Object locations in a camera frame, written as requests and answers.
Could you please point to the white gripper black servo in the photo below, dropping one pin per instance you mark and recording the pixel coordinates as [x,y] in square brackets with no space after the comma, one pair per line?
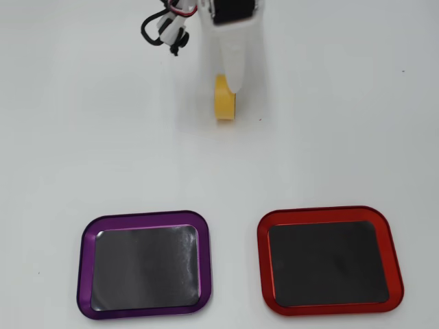
[230,44]

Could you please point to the yellow masking tape roll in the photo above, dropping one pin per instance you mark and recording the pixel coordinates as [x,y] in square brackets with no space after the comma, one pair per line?
[224,106]

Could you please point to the red metal tray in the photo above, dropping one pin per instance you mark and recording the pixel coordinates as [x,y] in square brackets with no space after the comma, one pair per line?
[394,260]

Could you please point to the purple metal tray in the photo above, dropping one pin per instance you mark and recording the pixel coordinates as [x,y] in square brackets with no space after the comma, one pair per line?
[87,260]

